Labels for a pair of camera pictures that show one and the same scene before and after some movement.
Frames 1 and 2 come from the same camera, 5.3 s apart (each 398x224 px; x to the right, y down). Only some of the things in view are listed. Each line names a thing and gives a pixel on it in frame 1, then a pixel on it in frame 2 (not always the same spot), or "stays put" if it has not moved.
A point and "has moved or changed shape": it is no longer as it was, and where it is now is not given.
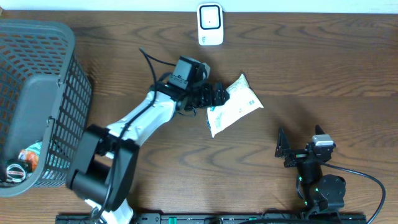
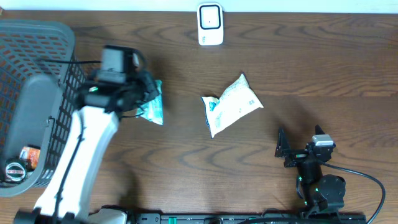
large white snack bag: (242, 102) stays put
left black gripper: (205, 97) -> (144, 90)
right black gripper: (282, 150) stays put
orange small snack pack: (32, 157) stays put
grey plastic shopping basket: (45, 98) stays put
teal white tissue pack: (36, 147) has moved or changed shape
